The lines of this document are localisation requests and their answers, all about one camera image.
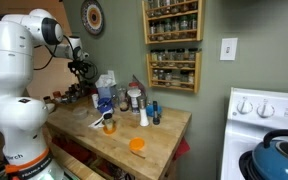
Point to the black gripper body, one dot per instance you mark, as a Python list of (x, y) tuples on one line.
[(78, 66)]

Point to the silver pepper mill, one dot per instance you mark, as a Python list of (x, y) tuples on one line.
[(82, 90)]

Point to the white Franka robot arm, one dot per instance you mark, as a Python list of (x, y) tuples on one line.
[(14, 100)]

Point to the white crumpled plastic bag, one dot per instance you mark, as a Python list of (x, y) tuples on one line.
[(104, 81)]

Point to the white cylindrical shaker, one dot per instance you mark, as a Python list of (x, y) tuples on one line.
[(95, 101)]

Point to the pale blue tissue box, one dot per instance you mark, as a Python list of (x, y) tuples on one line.
[(104, 93)]

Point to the red lid peanut butter jar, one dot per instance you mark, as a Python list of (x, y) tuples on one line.
[(57, 96)]

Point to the blue cup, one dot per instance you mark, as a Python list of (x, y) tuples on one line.
[(105, 106)]

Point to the brown lid jar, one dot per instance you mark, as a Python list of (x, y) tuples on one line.
[(47, 99)]

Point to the white bowl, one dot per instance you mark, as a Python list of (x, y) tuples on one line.
[(50, 107)]

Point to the small black lid jar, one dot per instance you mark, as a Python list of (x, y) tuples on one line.
[(108, 121)]

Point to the white bottle red lid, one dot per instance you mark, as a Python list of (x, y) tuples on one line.
[(134, 98)]

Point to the orange lid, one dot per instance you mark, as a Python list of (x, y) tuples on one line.
[(136, 144), (109, 131)]

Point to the white salt grinder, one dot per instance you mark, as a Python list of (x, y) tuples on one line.
[(143, 113)]

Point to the glass spice jar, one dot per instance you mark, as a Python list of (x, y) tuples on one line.
[(168, 28), (192, 23), (180, 56), (192, 55), (183, 25), (153, 30), (171, 56), (160, 29), (154, 56), (162, 56)]

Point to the blue bowl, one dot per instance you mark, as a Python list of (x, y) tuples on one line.
[(149, 110)]

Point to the wooden butcher block island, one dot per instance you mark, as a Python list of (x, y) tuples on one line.
[(144, 140)]

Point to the wooden spice rack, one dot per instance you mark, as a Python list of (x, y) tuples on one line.
[(197, 73), (200, 23)]

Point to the red cloth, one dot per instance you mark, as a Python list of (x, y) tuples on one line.
[(182, 149)]

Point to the white stove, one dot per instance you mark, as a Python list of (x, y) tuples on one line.
[(244, 133)]

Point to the blue kettle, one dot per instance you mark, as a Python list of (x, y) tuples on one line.
[(270, 163)]

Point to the white wall outlet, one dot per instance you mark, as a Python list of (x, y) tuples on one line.
[(111, 75)]

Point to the decorative wall plate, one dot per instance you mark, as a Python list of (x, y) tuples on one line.
[(92, 16)]

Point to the white light switch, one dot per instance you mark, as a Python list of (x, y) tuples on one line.
[(228, 49)]

